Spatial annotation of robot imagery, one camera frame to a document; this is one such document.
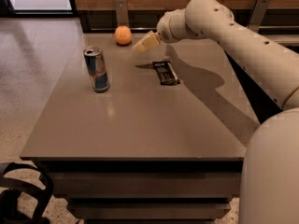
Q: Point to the black snack bar packet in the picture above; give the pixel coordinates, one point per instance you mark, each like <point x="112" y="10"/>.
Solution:
<point x="166" y="73"/>

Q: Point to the blue silver drink can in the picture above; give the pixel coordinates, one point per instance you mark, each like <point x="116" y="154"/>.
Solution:
<point x="95" y="62"/>

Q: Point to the orange fruit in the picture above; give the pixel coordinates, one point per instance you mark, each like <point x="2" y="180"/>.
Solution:
<point x="123" y="35"/>

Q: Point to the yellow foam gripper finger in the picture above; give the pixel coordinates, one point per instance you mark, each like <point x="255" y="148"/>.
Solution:
<point x="150" y="40"/>

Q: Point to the left metal wall bracket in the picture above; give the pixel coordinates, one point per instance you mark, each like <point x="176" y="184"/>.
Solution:
<point x="121" y="12"/>

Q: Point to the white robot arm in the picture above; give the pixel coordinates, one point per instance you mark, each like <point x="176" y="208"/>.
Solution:
<point x="269" y="187"/>

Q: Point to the metal wall bracket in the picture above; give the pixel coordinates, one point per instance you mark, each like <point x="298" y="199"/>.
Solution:
<point x="257" y="15"/>
<point x="121" y="12"/>

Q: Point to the grey low shelf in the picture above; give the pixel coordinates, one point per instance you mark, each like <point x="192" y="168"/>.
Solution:
<point x="285" y="40"/>

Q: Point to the grey drawer cabinet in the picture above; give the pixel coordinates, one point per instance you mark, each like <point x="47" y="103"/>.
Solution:
<point x="143" y="152"/>

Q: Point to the right metal wall bracket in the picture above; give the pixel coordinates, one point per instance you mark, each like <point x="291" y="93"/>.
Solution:
<point x="257" y="15"/>

